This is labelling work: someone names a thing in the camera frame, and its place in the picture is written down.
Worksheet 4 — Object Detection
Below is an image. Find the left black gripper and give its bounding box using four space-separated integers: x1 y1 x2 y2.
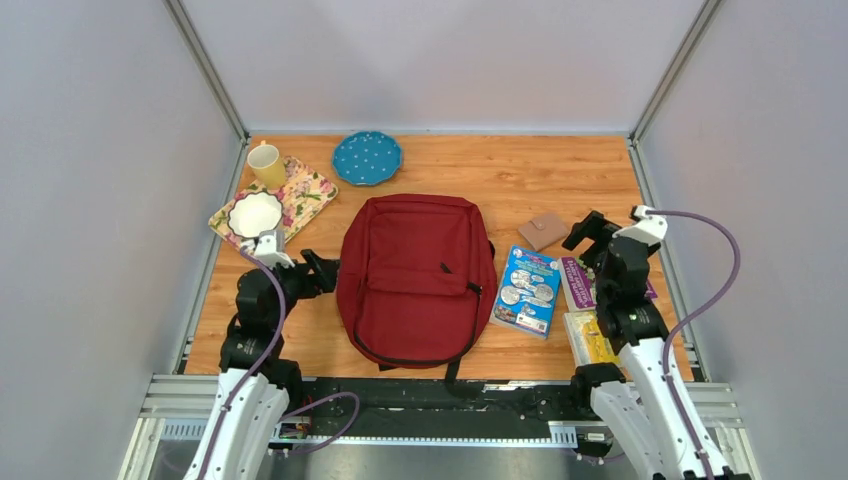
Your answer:
262 248 341 329

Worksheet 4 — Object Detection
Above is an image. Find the purple treehouse book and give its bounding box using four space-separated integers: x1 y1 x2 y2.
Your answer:
557 256 659 313

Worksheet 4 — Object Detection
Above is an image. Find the red backpack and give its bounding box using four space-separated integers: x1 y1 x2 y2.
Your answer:
336 194 498 384

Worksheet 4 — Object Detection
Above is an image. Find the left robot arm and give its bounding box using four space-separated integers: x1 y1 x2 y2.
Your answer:
185 249 340 479

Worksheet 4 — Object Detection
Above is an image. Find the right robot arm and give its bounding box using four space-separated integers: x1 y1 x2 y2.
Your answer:
562 205 741 479

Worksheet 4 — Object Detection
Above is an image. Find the brown leather wallet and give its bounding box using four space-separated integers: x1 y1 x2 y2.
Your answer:
518 212 569 251

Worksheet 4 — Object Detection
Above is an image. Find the floral rectangular tray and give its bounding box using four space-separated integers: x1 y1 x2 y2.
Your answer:
208 156 339 247

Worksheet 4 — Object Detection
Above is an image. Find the white scalloped bowl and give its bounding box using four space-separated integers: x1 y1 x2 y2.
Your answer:
227 191 283 238

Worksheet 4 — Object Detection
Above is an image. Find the blue comic book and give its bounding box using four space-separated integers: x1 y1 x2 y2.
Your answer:
489 245 560 339

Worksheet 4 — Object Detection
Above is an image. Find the yellow illustrated book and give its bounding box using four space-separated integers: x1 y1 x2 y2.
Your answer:
563 310 621 366

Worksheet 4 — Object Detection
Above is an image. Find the yellow mug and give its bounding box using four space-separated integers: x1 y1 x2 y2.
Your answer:
246 141 287 189

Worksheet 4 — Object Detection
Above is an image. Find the blue polka dot plate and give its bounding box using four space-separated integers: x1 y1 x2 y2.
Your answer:
332 131 403 186

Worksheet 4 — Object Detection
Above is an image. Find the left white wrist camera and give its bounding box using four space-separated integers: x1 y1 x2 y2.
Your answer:
240 230 295 269

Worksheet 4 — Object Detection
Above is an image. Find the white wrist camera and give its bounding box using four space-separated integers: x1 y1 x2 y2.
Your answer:
612 205 668 247
240 230 295 269

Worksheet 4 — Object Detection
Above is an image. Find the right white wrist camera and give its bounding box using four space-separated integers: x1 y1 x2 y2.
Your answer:
612 205 668 247

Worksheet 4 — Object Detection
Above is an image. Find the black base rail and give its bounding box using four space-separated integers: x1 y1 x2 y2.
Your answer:
269 377 619 460

